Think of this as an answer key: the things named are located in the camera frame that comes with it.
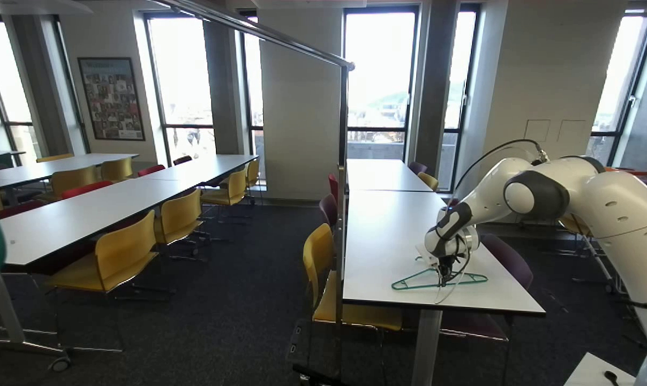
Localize tall glass window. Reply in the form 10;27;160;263
142;12;219;167
237;30;265;191
0;20;43;167
342;6;419;163
438;5;482;192
587;9;647;170

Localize green wire coat hanger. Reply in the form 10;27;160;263
389;263;491;294

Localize white robot stand top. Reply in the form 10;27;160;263
560;350;639;386

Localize metal clothes rack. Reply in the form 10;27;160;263
0;0;358;373

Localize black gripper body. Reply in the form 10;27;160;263
437;237;475;272

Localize white work table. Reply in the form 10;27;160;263
340;189;549;386

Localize large framed wall picture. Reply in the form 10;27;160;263
76;55;147;144

